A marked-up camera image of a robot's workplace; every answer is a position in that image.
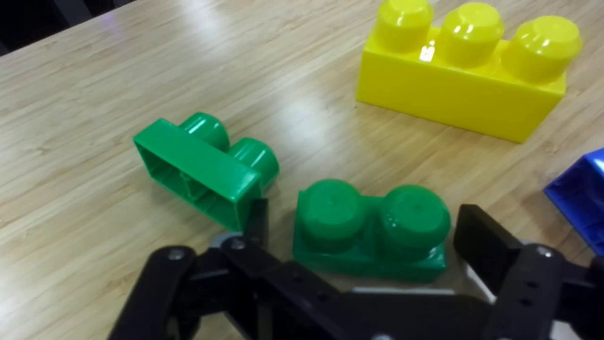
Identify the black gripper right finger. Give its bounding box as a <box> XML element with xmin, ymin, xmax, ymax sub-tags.
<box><xmin>452</xmin><ymin>204</ymin><xmax>604</xmax><ymax>340</ymax></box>

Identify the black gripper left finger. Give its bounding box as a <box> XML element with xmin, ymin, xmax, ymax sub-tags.
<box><xmin>109</xmin><ymin>197</ymin><xmax>297</xmax><ymax>340</ymax></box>

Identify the green two-stud block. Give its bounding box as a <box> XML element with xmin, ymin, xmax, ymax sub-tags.
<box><xmin>131</xmin><ymin>112</ymin><xmax>280</xmax><ymax>234</ymax></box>
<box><xmin>290</xmin><ymin>178</ymin><xmax>452</xmax><ymax>284</ymax></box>

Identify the yellow three-stud block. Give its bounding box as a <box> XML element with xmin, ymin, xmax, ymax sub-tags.
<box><xmin>354</xmin><ymin>0</ymin><xmax>584</xmax><ymax>146</ymax></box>

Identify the large blue block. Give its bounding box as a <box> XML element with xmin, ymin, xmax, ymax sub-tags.
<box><xmin>541</xmin><ymin>146</ymin><xmax>604</xmax><ymax>259</ymax></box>

